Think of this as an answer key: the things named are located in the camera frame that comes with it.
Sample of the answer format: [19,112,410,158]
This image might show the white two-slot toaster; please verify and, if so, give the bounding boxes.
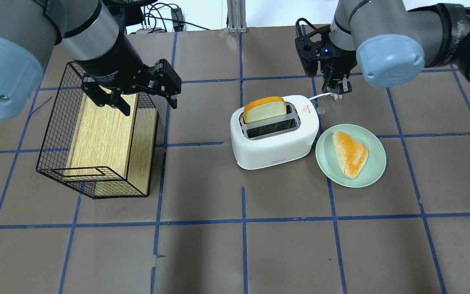
[230,95,319,170]

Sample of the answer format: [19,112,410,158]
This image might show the black wire basket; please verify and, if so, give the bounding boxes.
[36,62,158,199]

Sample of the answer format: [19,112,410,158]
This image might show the triangular bread on plate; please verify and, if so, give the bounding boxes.
[332,131,369,179]

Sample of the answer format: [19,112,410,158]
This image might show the aluminium frame post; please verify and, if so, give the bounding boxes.
[227,0,248,33]

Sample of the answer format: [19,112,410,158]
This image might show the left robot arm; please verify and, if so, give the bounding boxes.
[0,0,182,120]

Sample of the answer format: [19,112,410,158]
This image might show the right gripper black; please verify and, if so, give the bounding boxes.
[321,49,357,95]

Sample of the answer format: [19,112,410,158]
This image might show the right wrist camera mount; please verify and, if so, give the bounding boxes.
[295,18,331,78]

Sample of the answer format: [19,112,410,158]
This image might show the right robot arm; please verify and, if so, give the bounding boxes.
[324,0,470,92]

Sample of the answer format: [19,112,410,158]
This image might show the wooden box in basket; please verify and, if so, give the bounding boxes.
[63,93,158,198]

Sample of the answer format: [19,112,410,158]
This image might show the light green plate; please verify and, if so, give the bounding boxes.
[315,124,387,188]

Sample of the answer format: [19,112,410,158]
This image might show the bread slice in toaster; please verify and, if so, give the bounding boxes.
[243,96,287,124]

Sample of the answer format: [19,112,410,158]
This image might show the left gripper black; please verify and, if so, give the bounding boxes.
[81,39,182,116]

